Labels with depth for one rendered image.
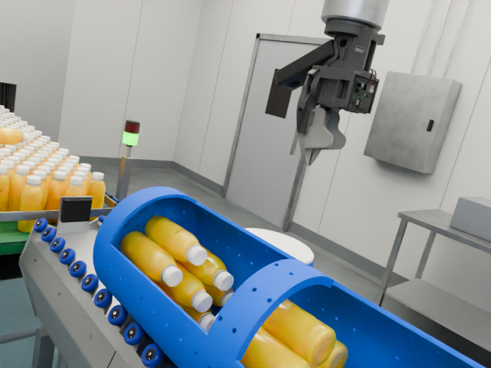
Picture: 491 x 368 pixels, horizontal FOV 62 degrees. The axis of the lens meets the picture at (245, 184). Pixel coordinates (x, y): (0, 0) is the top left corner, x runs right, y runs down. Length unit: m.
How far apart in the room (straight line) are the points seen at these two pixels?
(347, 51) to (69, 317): 0.89
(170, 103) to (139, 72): 0.69
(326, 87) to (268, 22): 4.92
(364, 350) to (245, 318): 0.27
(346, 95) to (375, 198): 3.70
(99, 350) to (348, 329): 0.54
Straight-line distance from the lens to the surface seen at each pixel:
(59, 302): 1.21
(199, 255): 0.88
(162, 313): 0.75
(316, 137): 0.64
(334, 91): 0.62
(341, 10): 0.63
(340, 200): 4.48
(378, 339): 0.79
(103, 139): 6.12
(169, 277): 0.86
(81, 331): 1.10
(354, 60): 0.62
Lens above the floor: 1.49
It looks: 13 degrees down
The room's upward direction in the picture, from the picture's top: 13 degrees clockwise
